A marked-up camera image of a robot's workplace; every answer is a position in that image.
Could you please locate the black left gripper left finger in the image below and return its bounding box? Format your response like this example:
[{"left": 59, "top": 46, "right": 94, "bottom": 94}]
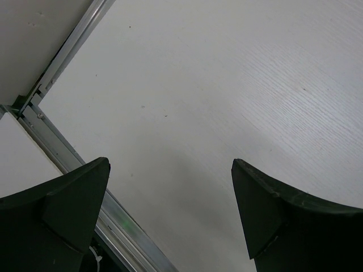
[{"left": 1, "top": 157, "right": 111, "bottom": 271}]

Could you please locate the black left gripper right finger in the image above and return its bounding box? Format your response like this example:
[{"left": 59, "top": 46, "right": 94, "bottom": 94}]
[{"left": 231, "top": 159, "right": 362, "bottom": 271}]

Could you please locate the aluminium left frame rail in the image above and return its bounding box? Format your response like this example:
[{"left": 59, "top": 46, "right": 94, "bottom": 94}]
[{"left": 12, "top": 0, "right": 114, "bottom": 116}]

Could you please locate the aluminium front frame rail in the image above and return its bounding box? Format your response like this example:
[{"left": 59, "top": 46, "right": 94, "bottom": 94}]
[{"left": 1, "top": 104, "right": 176, "bottom": 271}]

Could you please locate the aluminium frame rail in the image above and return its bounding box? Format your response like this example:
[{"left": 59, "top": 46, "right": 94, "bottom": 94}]
[
  {"left": 1, "top": 104, "right": 176, "bottom": 271},
  {"left": 12, "top": 0, "right": 114, "bottom": 116}
]

